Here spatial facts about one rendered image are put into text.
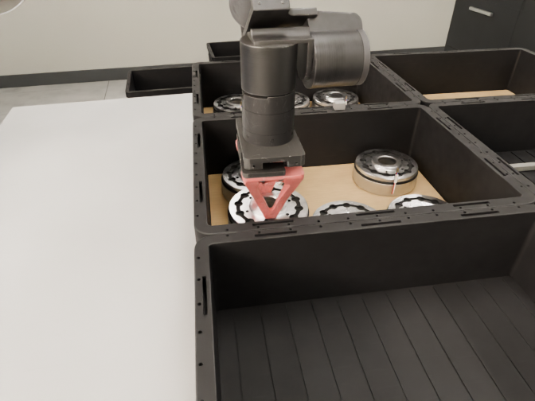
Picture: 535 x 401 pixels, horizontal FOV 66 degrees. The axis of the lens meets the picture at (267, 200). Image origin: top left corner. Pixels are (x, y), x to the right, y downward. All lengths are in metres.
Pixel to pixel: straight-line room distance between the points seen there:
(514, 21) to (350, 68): 1.78
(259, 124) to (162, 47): 3.42
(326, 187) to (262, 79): 0.32
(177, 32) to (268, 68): 3.41
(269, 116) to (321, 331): 0.24
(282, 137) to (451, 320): 0.28
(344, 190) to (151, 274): 0.35
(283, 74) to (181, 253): 0.44
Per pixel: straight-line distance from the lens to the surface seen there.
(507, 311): 0.56
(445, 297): 0.55
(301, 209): 0.53
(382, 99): 0.91
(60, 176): 1.07
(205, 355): 0.34
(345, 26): 0.46
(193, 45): 3.85
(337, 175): 0.73
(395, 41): 4.39
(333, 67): 0.43
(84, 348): 0.67
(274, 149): 0.44
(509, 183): 0.59
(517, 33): 2.21
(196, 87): 0.82
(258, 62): 0.41
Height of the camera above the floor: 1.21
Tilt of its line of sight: 35 degrees down
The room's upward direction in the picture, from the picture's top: straight up
